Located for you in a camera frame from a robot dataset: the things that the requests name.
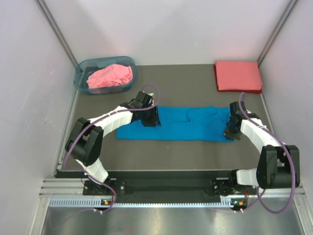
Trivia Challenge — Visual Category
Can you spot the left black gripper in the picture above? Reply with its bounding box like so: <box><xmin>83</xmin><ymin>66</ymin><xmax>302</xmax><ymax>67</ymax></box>
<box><xmin>140</xmin><ymin>104</ymin><xmax>160</xmax><ymax>127</ymax></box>

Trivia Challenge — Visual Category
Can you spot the blue t shirt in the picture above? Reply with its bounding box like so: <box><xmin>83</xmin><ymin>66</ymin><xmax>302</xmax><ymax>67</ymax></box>
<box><xmin>116</xmin><ymin>106</ymin><xmax>233</xmax><ymax>142</ymax></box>

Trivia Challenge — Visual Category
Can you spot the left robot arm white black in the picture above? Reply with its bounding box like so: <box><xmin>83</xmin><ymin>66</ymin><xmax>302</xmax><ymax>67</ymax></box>
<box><xmin>64</xmin><ymin>91</ymin><xmax>160</xmax><ymax>194</ymax></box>

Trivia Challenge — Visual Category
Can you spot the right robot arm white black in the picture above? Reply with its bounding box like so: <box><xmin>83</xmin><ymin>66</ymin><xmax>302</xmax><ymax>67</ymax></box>
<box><xmin>224</xmin><ymin>101</ymin><xmax>300</xmax><ymax>194</ymax></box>

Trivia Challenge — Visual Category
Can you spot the folded dark red t shirt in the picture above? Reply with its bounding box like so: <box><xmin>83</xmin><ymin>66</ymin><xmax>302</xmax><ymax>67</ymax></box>
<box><xmin>213</xmin><ymin>64</ymin><xmax>262</xmax><ymax>94</ymax></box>

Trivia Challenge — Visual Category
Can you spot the pink crumpled t shirt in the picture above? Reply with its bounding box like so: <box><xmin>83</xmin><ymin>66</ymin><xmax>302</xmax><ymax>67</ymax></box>
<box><xmin>87</xmin><ymin>64</ymin><xmax>134</xmax><ymax>89</ymax></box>

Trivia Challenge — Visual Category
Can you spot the folded coral pink t shirt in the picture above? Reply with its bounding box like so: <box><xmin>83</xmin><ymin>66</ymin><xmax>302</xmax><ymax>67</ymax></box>
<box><xmin>215</xmin><ymin>60</ymin><xmax>263</xmax><ymax>90</ymax></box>

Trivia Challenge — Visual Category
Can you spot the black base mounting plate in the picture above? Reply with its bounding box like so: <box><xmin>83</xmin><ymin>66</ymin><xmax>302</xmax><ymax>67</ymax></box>
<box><xmin>83</xmin><ymin>170</ymin><xmax>257</xmax><ymax>199</ymax></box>

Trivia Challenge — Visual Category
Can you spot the teal plastic basket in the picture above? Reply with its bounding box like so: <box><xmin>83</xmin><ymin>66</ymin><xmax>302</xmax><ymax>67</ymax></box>
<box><xmin>74</xmin><ymin>56</ymin><xmax>137</xmax><ymax>94</ymax></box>

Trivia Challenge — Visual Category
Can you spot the grey slotted cable duct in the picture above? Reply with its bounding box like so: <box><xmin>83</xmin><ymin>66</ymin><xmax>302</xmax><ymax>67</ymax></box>
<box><xmin>49</xmin><ymin>197</ymin><xmax>246</xmax><ymax>208</ymax></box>

